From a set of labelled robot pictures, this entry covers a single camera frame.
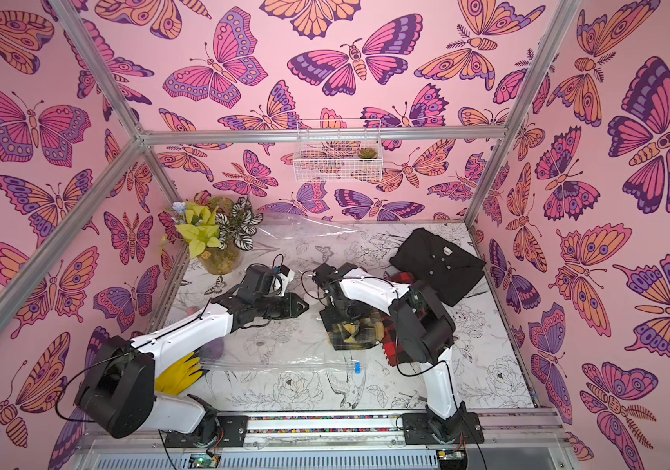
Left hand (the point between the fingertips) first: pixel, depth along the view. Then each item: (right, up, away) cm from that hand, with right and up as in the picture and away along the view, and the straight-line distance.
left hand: (310, 305), depth 85 cm
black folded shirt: (+46, +10, +19) cm, 51 cm away
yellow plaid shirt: (+15, -8, -1) cm, 17 cm away
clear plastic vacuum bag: (-3, -13, +4) cm, 14 cm away
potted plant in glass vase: (-28, +22, 0) cm, 35 cm away
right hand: (+10, -6, +7) cm, 14 cm away
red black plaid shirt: (+23, -10, +2) cm, 25 cm away
